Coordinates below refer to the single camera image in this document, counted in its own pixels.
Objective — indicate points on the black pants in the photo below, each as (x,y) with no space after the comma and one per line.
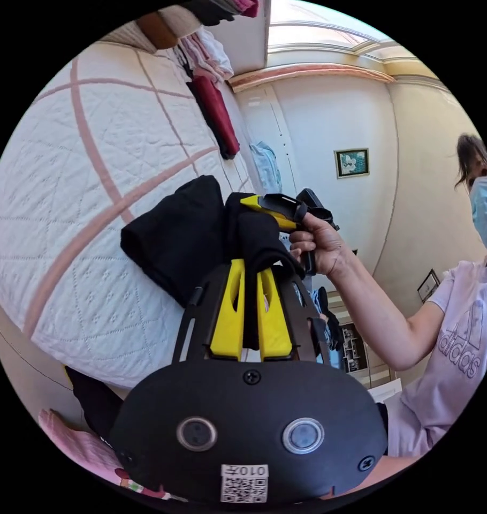
(179,237)

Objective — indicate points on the black garment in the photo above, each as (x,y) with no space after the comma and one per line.
(93,401)

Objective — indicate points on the pink printed cloth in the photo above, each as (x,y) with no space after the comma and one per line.
(79,445)

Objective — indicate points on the shelf unit with items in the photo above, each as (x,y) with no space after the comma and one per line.
(358,349)

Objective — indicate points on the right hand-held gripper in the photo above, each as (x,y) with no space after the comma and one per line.
(281,200)

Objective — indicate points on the dark framed picture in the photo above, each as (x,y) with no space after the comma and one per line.
(428,286)

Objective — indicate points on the bed with white quilt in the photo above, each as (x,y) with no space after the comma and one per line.
(87,180)

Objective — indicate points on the person's body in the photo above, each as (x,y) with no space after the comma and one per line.
(456,341)

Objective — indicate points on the person's right forearm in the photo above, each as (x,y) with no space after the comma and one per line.
(380,317)

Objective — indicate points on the light blue hanging cloth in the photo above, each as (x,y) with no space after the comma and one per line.
(266,164)

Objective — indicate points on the white wardrobe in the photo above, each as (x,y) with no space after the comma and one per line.
(332,116)

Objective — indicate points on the person's left forearm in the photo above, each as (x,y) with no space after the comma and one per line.
(388,472)

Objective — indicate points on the hanging blue and dark clothes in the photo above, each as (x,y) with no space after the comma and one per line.
(328,321)

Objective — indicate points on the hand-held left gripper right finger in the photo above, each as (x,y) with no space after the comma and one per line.
(273,325)

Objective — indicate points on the green framed picture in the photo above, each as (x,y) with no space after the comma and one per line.
(351,162)

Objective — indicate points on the person's right hand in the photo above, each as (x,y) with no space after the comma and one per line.
(323,247)

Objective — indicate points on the pile of clothes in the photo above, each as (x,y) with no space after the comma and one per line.
(213,108)

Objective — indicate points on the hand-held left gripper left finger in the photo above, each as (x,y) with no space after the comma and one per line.
(226,321)

